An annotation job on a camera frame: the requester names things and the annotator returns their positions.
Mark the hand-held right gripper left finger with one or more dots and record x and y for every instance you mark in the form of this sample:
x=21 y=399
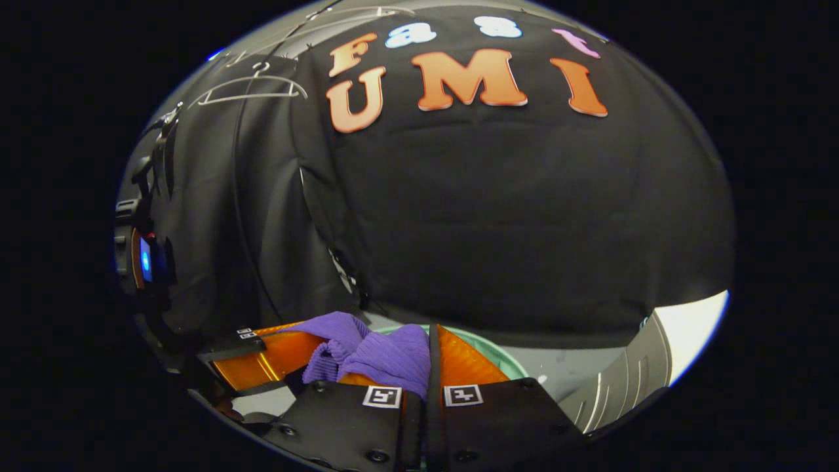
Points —
x=341 y=426

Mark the purple ribbed shirt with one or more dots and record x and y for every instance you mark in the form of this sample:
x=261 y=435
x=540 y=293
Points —
x=387 y=357

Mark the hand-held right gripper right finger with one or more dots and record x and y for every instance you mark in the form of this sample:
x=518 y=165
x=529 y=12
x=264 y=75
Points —
x=505 y=426

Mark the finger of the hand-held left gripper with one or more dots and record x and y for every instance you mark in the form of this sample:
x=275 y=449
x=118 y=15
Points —
x=262 y=360

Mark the white clothes hanger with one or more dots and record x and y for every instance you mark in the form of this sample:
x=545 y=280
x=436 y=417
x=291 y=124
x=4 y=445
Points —
x=252 y=97
x=387 y=9

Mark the green laundry hamper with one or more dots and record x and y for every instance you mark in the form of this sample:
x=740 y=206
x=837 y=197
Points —
x=505 y=357

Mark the grey ribbed panel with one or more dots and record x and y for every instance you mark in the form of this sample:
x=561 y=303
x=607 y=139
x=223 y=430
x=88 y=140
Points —
x=623 y=387

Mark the black backdrop cloth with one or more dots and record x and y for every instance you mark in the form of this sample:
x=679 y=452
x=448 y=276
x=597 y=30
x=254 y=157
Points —
x=491 y=216

